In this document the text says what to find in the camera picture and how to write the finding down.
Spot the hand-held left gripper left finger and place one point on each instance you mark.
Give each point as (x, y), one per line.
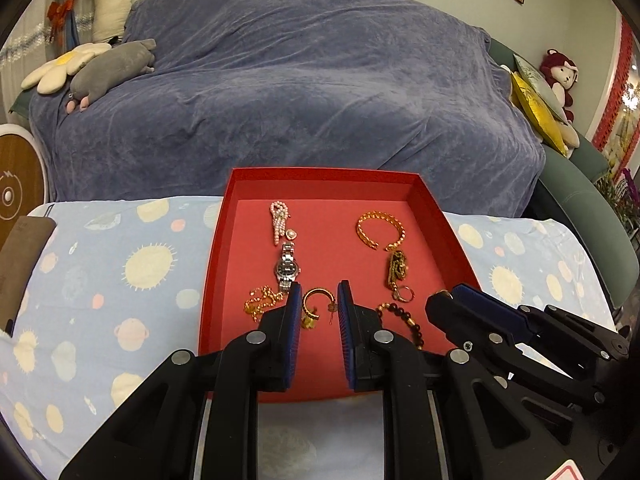
(292, 340)

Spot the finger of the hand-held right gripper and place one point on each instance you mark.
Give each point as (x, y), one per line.
(490, 305)
(445, 312)

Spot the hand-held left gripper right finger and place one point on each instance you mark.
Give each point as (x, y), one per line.
(345, 340)

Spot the gold hoop earring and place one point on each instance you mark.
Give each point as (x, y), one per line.
(307, 300)

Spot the gold pendant keyring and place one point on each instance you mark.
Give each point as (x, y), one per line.
(397, 266)

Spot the silver wristwatch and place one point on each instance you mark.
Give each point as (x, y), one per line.
(287, 267)

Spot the red cardboard box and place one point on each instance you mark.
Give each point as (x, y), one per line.
(335, 230)

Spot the pearl brooch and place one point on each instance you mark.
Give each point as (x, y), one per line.
(279, 222)

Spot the green sofa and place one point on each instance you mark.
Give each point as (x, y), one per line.
(575, 195)

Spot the planet print blue tablecloth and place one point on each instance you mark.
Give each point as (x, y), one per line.
(125, 320)

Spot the potted flower plant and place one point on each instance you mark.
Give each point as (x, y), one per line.
(622, 195)

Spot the yellow pillow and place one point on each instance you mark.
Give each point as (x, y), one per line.
(537, 112)

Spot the silver grey pillow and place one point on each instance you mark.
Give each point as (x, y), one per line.
(540, 80)

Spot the red-haired monkey plush toy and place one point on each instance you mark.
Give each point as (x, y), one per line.
(562, 75)

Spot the blue-grey sofa blanket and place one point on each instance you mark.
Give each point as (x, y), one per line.
(300, 85)

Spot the brown flat case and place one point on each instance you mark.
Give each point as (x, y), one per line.
(22, 265)

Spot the grey plush toy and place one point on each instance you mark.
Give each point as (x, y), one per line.
(110, 65)

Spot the flower shaped pillow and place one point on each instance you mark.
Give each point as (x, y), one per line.
(55, 67)

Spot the white plush toy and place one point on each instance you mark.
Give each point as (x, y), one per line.
(112, 0)

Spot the white curtain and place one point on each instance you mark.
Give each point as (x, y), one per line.
(22, 45)

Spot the red bow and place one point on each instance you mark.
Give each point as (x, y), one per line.
(60, 11)

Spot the red decorative door frame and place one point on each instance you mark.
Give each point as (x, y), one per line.
(612, 85)

